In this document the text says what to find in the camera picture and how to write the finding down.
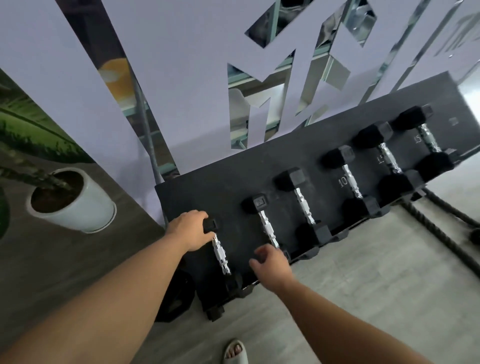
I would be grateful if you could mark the person's left hand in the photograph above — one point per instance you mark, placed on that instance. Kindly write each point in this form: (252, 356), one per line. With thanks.
(185, 232)

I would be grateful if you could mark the person's right hand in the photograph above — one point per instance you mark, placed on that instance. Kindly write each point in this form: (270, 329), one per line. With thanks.
(275, 272)

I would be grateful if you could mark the person's right thumb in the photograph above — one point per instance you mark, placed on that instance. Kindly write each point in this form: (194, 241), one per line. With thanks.
(257, 269)

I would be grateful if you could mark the person's left thumb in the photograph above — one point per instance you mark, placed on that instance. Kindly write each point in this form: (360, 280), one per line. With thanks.
(208, 239)

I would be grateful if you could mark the tiny black hex dumbbell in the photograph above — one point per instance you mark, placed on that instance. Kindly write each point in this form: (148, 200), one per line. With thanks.
(221, 257)

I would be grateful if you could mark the small black hex dumbbell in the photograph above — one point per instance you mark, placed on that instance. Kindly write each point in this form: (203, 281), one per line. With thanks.
(268, 225)

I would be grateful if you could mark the person's left forearm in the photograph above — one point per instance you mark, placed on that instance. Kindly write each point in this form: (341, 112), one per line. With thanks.
(97, 303)

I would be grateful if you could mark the person's right forearm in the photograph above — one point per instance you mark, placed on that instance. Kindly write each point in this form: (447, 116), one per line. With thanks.
(348, 326)

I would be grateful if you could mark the black dumbbell rack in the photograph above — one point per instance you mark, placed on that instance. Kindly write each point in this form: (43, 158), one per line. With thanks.
(232, 180)

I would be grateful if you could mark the white slide sandal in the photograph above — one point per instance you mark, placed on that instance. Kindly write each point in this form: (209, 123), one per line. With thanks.
(240, 347)

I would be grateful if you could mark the white plant pot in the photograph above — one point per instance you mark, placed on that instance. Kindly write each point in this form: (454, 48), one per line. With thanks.
(84, 210)

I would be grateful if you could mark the row of black dumbbells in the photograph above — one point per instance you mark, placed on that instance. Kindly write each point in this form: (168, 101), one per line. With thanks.
(339, 155)

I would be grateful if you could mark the green potted plant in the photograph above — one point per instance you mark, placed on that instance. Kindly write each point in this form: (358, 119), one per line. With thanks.
(37, 176)

